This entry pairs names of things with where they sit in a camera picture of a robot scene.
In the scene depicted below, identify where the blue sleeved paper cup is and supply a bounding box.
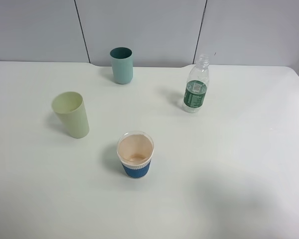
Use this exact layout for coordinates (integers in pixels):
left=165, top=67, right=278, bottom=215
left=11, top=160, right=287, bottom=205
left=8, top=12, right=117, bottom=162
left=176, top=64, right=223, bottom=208
left=117, top=131, right=154, bottom=179

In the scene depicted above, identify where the clear bottle green label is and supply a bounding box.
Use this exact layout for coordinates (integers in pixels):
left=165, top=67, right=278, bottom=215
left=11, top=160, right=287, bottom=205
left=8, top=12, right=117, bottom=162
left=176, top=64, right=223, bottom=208
left=182, top=54, right=209, bottom=113

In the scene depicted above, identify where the teal plastic cup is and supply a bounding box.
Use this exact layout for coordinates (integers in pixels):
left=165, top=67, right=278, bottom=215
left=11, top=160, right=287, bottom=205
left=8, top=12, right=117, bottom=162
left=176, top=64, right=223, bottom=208
left=110, top=47, right=133, bottom=85

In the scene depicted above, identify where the pale green plastic cup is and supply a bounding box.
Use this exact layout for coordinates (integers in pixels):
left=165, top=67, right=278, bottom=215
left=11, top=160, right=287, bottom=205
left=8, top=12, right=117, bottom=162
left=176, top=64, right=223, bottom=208
left=51, top=92, right=90, bottom=138

